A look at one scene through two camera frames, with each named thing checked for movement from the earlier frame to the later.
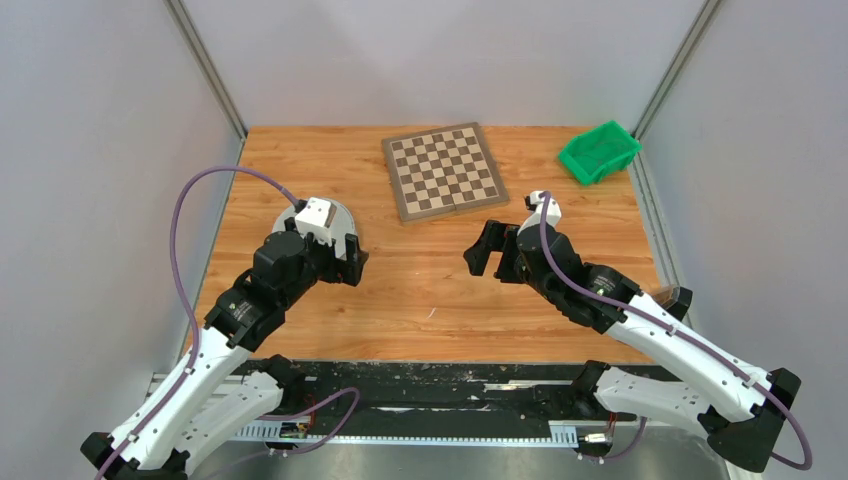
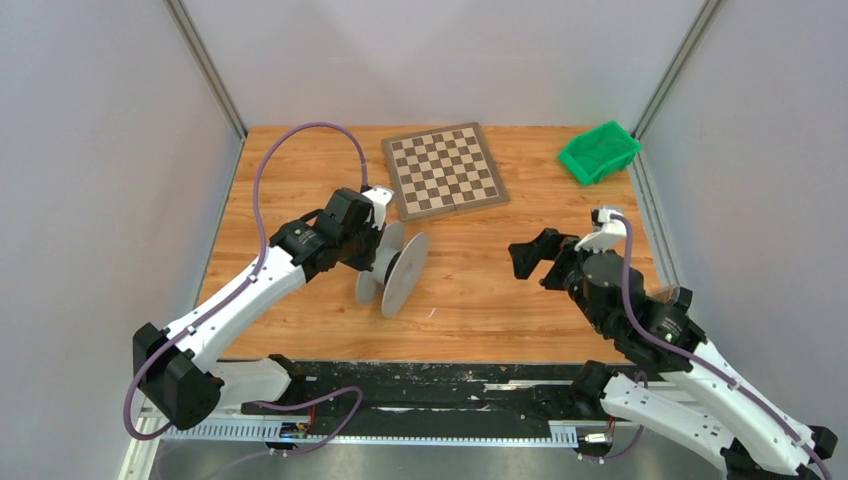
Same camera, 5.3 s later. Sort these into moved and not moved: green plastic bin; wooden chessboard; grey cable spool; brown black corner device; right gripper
Moved: grey cable spool; right gripper
Not moved: green plastic bin; wooden chessboard; brown black corner device
